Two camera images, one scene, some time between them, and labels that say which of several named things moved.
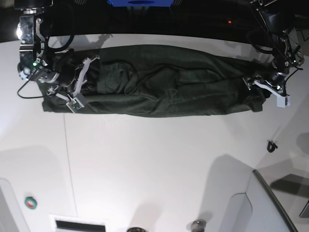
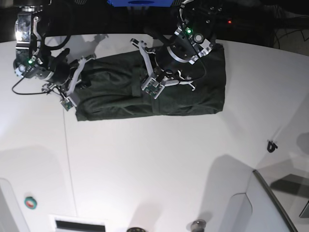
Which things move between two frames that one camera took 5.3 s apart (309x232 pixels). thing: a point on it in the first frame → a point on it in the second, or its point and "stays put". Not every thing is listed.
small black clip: (271, 147) stays put
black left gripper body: (67, 63) stays put
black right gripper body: (280, 69) → (184, 46)
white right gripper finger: (282, 100) → (151, 85)
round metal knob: (198, 225) stays put
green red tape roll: (30, 202) stays put
